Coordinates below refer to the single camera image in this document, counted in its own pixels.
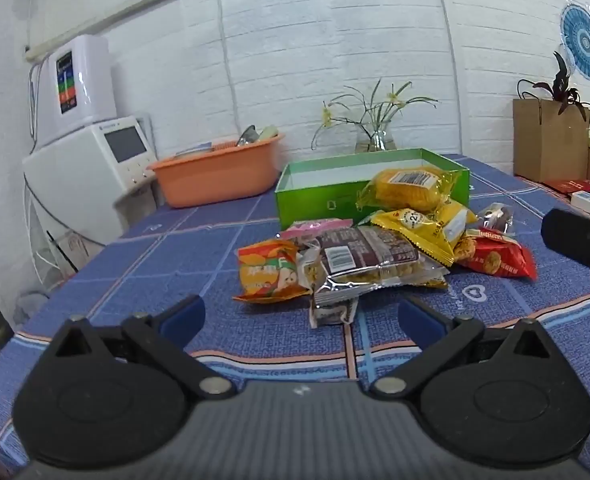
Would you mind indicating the red booklets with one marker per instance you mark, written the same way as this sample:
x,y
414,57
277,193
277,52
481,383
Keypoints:
x,y
570,187

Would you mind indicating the metal bowl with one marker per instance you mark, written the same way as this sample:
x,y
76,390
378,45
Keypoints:
x,y
247,136

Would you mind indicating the large blue fan decoration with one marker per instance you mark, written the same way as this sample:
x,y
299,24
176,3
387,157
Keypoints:
x,y
581,40

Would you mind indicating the orange plastic basin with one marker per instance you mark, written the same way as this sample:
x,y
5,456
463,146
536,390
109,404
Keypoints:
x,y
215,180

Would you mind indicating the green cardboard box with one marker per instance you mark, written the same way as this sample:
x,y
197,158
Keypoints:
x,y
320,200

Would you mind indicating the dark brown small packet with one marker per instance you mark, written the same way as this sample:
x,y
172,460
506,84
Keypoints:
x,y
495,217

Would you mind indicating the yellow snack packet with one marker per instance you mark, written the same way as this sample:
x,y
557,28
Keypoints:
x,y
425,232

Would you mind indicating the purple leaf plant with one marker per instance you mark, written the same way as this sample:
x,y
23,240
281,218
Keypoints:
x,y
560,85

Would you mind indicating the yellow flowering plant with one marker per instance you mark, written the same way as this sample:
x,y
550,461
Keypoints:
x,y
375,102

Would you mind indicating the pink snack packet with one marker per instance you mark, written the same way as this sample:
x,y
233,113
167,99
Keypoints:
x,y
315,227

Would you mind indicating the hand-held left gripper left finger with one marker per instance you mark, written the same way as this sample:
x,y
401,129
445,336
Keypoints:
x,y
182,317

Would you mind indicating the brown paper bag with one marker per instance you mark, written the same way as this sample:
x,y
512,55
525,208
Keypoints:
x,y
545,145

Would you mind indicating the brown label bar packet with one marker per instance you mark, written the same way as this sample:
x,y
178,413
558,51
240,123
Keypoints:
x,y
360,255

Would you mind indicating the wrapped beige pipe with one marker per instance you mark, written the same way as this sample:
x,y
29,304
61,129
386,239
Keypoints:
x,y
140,5

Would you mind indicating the white appliance with screen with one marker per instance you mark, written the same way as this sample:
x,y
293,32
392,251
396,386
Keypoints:
x,y
80,170

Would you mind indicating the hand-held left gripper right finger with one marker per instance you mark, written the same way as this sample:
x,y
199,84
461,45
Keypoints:
x,y
415,317

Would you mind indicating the white water purifier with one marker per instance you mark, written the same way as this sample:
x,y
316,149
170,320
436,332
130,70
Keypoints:
x,y
82,90

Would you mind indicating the red snack packet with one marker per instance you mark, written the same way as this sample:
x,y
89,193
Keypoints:
x,y
500,260

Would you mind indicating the orange snack packet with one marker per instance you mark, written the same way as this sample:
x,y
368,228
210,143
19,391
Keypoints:
x,y
270,272

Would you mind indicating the white wall pipe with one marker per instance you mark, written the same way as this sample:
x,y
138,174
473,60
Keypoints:
x,y
447,60

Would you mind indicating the clear yellow cake packet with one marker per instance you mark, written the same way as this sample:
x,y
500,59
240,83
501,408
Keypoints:
x,y
405,190

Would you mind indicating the glass vase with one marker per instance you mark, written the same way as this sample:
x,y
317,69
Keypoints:
x,y
375,139

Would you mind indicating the light green plate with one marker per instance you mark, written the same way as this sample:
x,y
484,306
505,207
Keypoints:
x,y
269,133

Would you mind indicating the blue checked tablecloth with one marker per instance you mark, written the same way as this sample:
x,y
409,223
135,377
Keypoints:
x,y
165,260

